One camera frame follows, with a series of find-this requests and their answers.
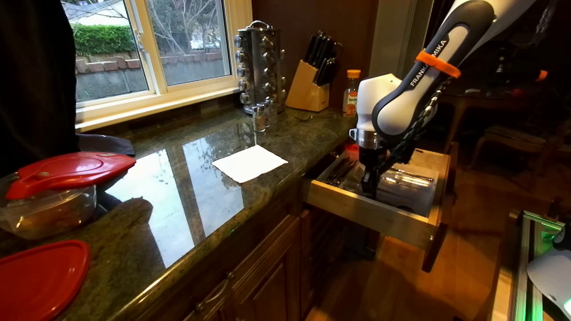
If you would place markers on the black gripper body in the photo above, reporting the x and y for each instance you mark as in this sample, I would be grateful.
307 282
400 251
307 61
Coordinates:
373 160

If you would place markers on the white Franka Panda arm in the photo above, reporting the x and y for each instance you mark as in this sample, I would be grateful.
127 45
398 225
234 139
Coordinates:
411 100

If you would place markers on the grey cutlery tray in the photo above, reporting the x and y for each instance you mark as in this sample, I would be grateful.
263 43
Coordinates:
411 189

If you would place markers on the red measuring cup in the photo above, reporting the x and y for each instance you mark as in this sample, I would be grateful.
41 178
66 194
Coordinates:
352 152

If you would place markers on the wooden kitchen drawer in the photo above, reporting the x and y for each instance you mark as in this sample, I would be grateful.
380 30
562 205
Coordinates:
368 216

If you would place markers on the long silver serving utensil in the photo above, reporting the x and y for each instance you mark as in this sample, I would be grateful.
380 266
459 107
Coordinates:
343 169

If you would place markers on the bottle with orange label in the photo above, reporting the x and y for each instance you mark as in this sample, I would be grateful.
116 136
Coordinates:
352 91

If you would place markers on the wooden knife block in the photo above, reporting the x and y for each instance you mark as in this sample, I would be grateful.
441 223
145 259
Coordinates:
305 89

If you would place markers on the white paper napkin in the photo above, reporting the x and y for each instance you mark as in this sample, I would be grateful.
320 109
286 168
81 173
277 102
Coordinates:
250 162

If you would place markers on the glass spice jar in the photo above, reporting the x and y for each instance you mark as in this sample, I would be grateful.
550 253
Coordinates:
245 107
259 118

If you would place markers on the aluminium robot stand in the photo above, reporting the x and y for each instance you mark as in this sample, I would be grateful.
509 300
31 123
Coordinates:
527 255

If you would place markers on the glass container with red lid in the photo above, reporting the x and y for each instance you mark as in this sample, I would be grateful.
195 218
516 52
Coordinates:
59 178

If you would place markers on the flat red lid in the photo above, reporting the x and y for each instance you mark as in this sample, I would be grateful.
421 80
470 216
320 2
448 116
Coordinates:
36 278

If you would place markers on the dark curtain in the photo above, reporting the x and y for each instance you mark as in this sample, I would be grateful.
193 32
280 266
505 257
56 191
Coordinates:
36 77

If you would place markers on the white window frame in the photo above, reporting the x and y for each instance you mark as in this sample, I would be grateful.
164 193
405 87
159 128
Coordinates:
154 98

